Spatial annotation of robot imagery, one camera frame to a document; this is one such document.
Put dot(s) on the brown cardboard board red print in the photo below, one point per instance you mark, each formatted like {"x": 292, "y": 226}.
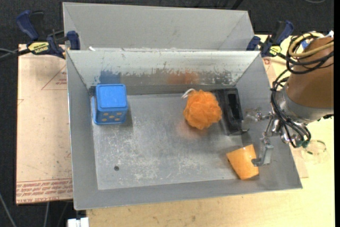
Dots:
{"x": 42, "y": 127}

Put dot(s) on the blue cube with yellow dots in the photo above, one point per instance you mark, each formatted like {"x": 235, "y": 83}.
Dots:
{"x": 111, "y": 103}

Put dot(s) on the grey metal bin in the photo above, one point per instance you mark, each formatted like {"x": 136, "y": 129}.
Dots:
{"x": 164, "y": 146}

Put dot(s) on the orange mesh bath sponge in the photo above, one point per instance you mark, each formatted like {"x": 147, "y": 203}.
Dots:
{"x": 203, "y": 110}

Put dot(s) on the black rectangular holder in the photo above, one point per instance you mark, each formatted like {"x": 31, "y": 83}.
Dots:
{"x": 233, "y": 111}

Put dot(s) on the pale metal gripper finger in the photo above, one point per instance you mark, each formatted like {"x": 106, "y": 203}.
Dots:
{"x": 267, "y": 154}
{"x": 256, "y": 115}

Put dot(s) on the orange plastic cup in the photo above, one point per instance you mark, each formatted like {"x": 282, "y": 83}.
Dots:
{"x": 243, "y": 160}

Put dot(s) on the clear plastic cup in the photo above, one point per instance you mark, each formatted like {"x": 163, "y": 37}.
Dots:
{"x": 316, "y": 152}

